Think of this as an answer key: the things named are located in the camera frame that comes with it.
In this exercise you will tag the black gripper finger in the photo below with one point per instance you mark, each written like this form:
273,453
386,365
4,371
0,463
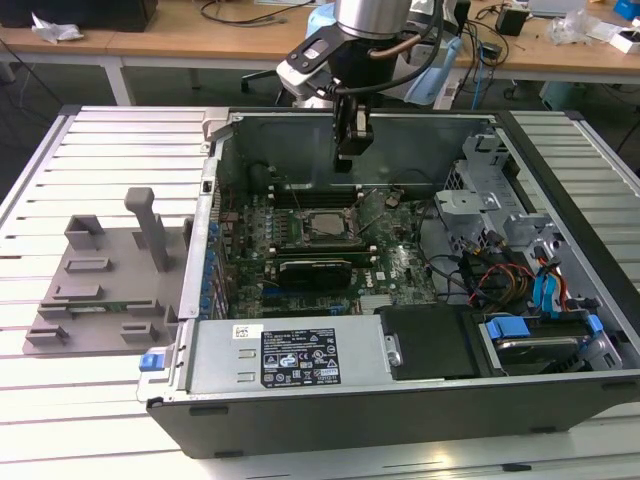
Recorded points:
340,125
361,130

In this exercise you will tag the silver CPU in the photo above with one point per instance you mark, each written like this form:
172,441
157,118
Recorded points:
330,224

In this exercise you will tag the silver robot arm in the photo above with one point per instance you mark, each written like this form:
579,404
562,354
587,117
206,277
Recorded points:
370,15

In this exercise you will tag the CPU socket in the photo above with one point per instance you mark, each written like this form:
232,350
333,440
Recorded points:
305,235

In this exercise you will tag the black RAM slot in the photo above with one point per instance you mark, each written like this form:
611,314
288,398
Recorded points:
312,188
312,201
312,196
312,192
362,256
320,247

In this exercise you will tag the coin battery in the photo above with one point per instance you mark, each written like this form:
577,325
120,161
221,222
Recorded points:
392,200

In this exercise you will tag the black office chair base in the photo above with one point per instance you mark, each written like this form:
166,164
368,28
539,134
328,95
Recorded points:
260,76

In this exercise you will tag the silver metal drive cage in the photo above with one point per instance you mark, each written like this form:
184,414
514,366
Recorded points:
465,200

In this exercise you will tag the green motherboard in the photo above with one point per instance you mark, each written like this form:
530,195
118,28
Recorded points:
400,265

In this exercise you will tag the black graphics card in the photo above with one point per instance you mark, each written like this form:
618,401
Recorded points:
315,275

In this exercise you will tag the black power adapter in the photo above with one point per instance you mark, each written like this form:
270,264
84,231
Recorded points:
511,21

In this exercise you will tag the black expansion slot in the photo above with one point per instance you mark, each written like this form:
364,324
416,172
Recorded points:
295,302

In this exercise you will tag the wooden desk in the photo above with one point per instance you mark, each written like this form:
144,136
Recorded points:
165,42

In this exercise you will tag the pale teal box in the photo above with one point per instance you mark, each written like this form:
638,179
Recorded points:
560,95

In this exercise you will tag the silver laptop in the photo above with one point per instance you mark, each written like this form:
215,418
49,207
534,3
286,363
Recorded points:
555,6

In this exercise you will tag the clear plastic bag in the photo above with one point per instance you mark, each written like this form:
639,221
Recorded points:
575,25

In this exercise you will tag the black plastic shroud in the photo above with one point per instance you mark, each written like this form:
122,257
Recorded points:
430,345

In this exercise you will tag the hard disk blue carrier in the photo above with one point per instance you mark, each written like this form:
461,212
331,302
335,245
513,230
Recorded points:
507,328

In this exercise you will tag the silver power supply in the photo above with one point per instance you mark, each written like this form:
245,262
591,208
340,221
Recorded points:
220,350

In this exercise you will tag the small white box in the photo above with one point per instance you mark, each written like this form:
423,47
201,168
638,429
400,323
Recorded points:
627,41

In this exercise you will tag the grey parts rack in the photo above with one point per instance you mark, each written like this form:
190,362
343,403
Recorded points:
125,285

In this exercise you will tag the blue box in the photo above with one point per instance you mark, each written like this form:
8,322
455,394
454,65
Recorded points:
629,9

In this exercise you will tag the black equipment box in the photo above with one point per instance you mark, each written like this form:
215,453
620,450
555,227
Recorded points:
75,12

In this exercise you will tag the green RAM stick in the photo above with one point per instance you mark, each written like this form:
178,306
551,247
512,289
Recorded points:
115,305

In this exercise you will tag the black PC case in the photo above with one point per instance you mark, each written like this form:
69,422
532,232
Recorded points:
350,425

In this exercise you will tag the crumpled white paper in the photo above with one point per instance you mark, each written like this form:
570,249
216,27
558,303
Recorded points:
55,27

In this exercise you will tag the blue case latch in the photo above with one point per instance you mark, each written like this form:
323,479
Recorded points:
151,362

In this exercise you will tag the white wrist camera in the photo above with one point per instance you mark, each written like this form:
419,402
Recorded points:
300,80

